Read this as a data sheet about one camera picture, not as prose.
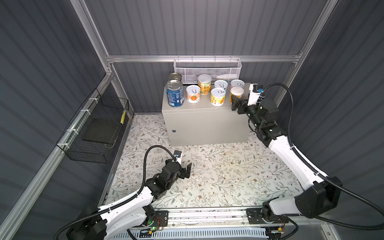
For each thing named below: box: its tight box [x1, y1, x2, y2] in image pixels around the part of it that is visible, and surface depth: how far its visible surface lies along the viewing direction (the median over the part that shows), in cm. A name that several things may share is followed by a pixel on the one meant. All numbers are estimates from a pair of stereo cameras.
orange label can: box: [186, 84, 201, 104], surface depth 77 cm
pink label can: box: [230, 79, 246, 88], surface depth 81 cm
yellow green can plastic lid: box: [197, 73, 212, 95], surface depth 80 cm
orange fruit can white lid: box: [229, 86, 245, 104], surface depth 74 cm
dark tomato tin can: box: [167, 72, 182, 82], surface depth 77 cm
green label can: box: [214, 80, 229, 91], surface depth 80 cm
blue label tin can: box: [165, 79, 185, 108], surface depth 72 cm
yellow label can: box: [210, 87, 226, 107], surface depth 76 cm
